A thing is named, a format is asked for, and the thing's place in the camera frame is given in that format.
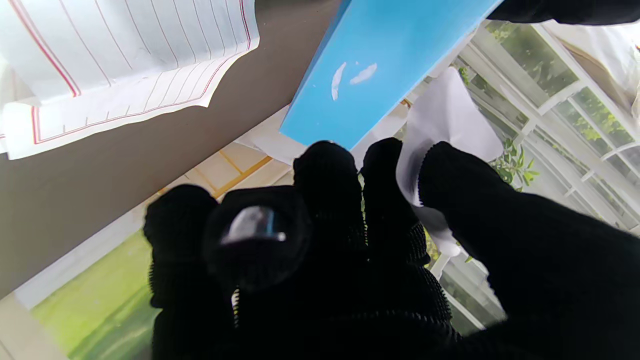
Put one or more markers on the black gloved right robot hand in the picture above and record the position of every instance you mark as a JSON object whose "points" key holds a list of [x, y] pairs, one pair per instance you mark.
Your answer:
{"points": [[350, 300]]}

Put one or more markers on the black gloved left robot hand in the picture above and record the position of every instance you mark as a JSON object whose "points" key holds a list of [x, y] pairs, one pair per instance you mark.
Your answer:
{"points": [[575, 10]]}

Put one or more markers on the white peeled label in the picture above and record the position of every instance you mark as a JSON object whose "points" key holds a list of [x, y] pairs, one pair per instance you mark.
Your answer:
{"points": [[450, 115]]}

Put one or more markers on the blue file box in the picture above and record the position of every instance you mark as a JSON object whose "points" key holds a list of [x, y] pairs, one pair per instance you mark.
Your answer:
{"points": [[390, 50]]}

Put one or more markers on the printed garden window backdrop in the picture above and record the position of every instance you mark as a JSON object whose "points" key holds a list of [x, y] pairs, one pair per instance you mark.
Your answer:
{"points": [[550, 125]]}

